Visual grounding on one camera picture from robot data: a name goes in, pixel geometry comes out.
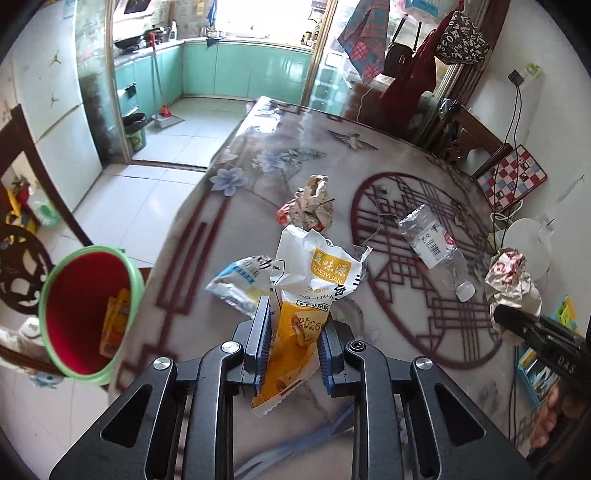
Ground crushed clear plastic bottle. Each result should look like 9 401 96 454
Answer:
397 204 476 304

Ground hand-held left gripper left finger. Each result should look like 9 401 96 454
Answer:
48 295 271 480

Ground dark wooden chair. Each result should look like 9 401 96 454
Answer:
0 104 95 324

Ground person's right hand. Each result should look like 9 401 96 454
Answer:
530 383 562 449

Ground checkered cushion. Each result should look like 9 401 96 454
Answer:
477 143 548 214

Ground teal kitchen base cabinets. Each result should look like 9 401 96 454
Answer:
113 38 315 136

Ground red white wrapper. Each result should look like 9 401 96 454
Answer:
484 247 544 325

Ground red bin green rim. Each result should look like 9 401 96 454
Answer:
38 246 147 387

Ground blue white snack bag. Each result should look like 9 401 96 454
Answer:
205 255 274 320

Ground carved wooden chair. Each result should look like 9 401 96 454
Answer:
438 98 514 177

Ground black handbag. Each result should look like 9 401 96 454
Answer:
384 41 417 77

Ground black cable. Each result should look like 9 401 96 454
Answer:
501 83 529 148

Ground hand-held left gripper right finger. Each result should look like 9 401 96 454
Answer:
318 320 539 480

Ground crumpled printed paper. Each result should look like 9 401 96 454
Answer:
276 174 336 232

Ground white desk lamp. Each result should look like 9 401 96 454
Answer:
500 173 588 283

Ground dark red garment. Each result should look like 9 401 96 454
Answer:
379 11 456 110

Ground grey dustpan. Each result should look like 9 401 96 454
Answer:
154 106 186 131

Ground yellow white snack bag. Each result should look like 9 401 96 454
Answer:
250 224 373 417

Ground silver range hood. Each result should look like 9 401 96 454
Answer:
113 0 158 25

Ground blue white tissue pack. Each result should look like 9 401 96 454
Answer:
406 0 447 19

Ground colourful box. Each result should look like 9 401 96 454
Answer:
514 295 583 408

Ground yellow toy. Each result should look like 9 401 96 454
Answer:
0 178 38 237

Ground yellow wrapper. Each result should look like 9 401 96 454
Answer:
99 288 133 359

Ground plaid hanging cloth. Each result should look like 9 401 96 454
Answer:
337 0 394 86

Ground letter print bag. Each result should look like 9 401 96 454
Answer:
436 11 491 66

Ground green plastic bag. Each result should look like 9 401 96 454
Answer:
31 198 62 228

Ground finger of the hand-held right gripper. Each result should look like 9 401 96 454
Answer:
493 305 555 345

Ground black kitchen waste bin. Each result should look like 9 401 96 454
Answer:
122 113 149 153

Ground white refrigerator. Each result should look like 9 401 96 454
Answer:
0 0 105 214

